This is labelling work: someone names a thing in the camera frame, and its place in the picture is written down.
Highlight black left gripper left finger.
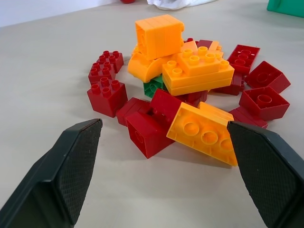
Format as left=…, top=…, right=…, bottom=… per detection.
left=0, top=118, right=104, bottom=228

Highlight upside-down red 2x4 building brick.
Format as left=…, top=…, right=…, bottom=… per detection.
left=227, top=44, right=261, bottom=75

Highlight upside-down red 2x2 building brick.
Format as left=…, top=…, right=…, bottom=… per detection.
left=245, top=61, right=292, bottom=94
left=238, top=86, right=291, bottom=122

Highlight large flat orange toy block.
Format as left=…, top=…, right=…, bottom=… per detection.
left=162, top=57, right=235, bottom=97

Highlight long red studded toy block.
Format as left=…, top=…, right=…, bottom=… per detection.
left=88, top=50, right=124, bottom=85

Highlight red square studded toy block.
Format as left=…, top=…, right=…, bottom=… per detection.
left=86, top=76, right=128, bottom=118

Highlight long orange hollow toy block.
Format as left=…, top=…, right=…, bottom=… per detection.
left=166, top=101, right=238, bottom=166

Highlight white cloth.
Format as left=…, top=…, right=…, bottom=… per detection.
left=146, top=0, right=218, bottom=11

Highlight tall orange toy block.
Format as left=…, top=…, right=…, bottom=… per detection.
left=134, top=14, right=185, bottom=61

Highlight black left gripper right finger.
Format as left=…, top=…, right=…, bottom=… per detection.
left=227, top=120, right=304, bottom=228

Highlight green object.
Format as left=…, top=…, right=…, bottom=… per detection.
left=266, top=0, right=304, bottom=19

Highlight curved orange toy block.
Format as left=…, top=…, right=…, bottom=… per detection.
left=127, top=44, right=172, bottom=83

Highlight green toy block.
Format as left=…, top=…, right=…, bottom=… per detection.
left=142, top=74, right=168, bottom=98

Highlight small orange studded toy block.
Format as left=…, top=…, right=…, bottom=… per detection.
left=177, top=46, right=226, bottom=76

